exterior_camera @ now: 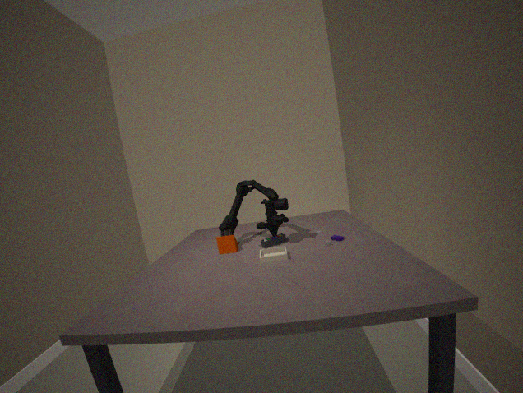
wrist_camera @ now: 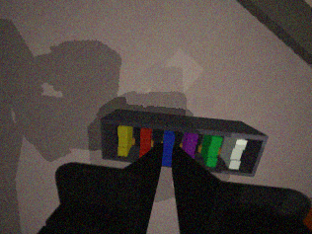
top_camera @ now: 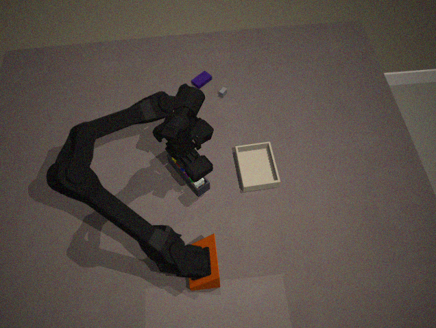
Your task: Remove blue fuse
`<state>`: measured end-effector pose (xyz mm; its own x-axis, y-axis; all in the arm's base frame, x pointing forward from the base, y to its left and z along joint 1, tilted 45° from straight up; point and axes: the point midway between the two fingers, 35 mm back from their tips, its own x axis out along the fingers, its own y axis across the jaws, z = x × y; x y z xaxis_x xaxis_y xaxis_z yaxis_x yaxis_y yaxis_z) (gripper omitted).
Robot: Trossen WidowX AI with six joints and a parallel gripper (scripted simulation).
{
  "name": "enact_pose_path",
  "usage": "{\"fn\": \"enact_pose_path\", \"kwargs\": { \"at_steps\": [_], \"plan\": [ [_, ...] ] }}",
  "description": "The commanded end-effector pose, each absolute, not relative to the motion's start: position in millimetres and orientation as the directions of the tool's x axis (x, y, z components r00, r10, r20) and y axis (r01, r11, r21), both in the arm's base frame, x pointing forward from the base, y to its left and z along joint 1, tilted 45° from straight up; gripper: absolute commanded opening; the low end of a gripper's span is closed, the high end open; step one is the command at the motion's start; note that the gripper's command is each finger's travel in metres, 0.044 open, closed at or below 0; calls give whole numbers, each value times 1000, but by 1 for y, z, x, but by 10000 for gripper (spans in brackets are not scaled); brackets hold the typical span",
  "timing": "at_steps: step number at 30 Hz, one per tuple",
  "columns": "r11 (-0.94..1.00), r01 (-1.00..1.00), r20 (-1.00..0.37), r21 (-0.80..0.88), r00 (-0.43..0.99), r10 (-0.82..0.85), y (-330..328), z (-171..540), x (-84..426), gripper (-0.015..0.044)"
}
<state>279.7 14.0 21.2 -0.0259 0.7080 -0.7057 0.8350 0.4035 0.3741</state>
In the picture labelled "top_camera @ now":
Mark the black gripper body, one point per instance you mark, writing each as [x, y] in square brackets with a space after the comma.
[196, 167]

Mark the purple rectangular block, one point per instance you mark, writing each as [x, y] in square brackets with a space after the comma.
[200, 80]

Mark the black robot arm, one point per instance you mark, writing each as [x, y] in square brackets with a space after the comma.
[72, 176]

